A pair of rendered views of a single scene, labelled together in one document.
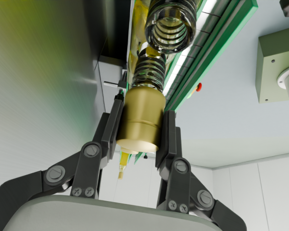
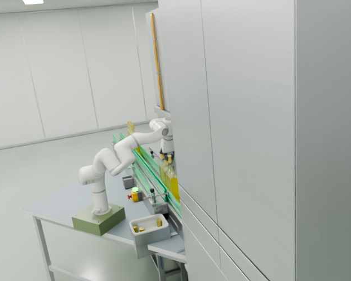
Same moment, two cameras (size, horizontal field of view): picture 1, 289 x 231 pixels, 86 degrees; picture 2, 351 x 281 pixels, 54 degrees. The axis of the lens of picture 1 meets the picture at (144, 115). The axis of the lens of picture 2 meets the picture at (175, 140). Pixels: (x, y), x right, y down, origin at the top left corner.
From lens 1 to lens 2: 213 cm
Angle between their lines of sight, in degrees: 23
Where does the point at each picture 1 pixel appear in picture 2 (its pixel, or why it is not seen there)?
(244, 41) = (128, 215)
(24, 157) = not seen: hidden behind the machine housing
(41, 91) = not seen: hidden behind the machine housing
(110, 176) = (104, 90)
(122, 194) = (76, 71)
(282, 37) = (120, 217)
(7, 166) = not seen: hidden behind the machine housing
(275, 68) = (115, 207)
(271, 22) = (127, 221)
